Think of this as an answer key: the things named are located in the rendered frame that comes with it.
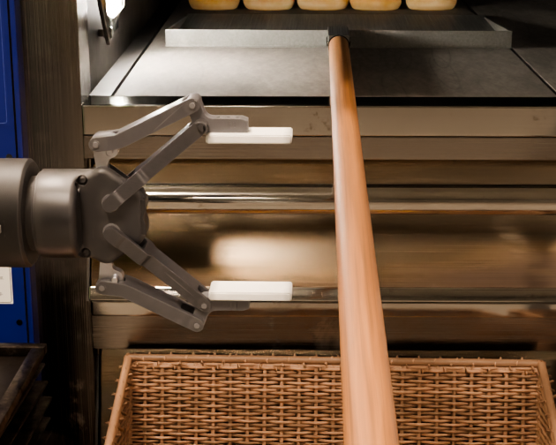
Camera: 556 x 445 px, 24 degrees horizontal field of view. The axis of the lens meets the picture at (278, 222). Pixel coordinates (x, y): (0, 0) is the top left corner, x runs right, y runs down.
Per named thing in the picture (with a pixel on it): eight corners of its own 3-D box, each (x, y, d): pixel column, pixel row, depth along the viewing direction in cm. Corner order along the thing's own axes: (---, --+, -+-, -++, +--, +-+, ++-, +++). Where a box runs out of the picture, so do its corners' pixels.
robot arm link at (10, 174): (-44, 285, 105) (-53, 176, 102) (-9, 241, 116) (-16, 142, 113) (29, 286, 104) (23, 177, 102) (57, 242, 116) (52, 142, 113)
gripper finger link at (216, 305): (190, 297, 109) (190, 329, 110) (249, 297, 109) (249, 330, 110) (191, 290, 111) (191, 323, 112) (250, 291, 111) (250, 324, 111)
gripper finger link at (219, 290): (208, 292, 108) (208, 300, 109) (291, 293, 108) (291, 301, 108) (211, 280, 111) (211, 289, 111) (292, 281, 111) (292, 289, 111)
